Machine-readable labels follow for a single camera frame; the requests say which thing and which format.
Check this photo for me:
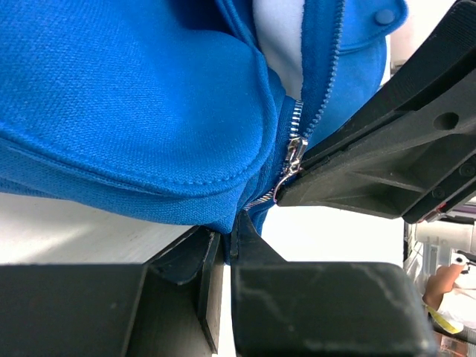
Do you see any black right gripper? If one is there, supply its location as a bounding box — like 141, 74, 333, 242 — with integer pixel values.
278, 1, 475, 224

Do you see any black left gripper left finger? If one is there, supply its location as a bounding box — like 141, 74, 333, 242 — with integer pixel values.
1, 227, 223, 356

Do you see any blue zip-up jacket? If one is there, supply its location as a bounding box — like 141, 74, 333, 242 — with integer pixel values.
0, 0, 409, 239

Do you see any silver zipper pull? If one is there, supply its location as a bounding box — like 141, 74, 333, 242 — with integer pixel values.
273, 137, 308, 203

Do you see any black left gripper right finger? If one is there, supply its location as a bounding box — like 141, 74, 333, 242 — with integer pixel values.
231, 211, 438, 356

